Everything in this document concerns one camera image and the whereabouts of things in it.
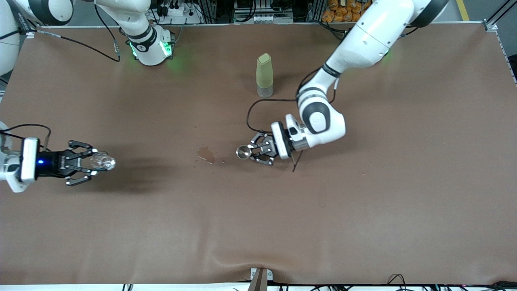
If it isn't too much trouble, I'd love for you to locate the clear glass cup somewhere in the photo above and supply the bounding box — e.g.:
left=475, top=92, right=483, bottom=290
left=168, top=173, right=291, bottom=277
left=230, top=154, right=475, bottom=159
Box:
left=90, top=152, right=117, bottom=171

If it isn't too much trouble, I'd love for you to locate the dark liquid stain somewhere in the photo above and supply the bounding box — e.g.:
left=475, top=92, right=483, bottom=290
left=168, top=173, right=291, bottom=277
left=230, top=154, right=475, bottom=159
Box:
left=196, top=146, right=216, bottom=164

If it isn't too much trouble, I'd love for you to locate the brown table mat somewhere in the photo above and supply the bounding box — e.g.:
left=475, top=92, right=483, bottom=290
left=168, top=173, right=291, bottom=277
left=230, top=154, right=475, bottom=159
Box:
left=0, top=23, right=517, bottom=285

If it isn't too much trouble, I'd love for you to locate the green bottle with clear base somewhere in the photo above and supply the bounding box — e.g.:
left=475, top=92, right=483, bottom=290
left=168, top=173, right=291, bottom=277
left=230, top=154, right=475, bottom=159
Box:
left=256, top=53, right=274, bottom=99

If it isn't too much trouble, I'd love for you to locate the white multi-socket block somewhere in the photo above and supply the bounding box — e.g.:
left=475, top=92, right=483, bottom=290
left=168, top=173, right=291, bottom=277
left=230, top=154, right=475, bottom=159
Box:
left=240, top=13, right=276, bottom=24

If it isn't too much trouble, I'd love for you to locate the orange snack packet pile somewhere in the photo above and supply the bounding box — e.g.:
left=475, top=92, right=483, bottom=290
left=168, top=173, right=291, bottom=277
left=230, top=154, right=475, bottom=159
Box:
left=322, top=0, right=370, bottom=23

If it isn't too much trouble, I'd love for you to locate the white power strip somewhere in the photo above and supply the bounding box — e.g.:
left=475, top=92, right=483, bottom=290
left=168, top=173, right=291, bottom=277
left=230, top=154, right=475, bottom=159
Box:
left=160, top=3, right=190, bottom=17

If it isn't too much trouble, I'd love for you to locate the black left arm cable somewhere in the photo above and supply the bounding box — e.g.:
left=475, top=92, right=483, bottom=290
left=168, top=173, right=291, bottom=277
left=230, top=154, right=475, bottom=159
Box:
left=246, top=69, right=338, bottom=172

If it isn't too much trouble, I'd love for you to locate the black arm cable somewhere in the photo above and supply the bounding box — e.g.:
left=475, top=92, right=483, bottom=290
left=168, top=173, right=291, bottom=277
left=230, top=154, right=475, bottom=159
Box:
left=0, top=4, right=122, bottom=150
left=246, top=69, right=338, bottom=172

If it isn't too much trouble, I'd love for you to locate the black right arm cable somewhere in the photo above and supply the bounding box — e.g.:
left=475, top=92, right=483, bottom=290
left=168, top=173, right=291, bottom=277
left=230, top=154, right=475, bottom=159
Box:
left=0, top=4, right=122, bottom=150

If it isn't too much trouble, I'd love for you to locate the brown wooden post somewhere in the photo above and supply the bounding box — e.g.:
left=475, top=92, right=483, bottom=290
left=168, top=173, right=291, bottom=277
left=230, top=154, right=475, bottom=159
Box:
left=248, top=268, right=268, bottom=291

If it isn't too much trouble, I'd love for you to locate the aluminium frame strut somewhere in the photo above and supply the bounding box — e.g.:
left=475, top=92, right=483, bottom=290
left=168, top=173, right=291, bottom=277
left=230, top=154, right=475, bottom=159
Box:
left=483, top=0, right=517, bottom=33

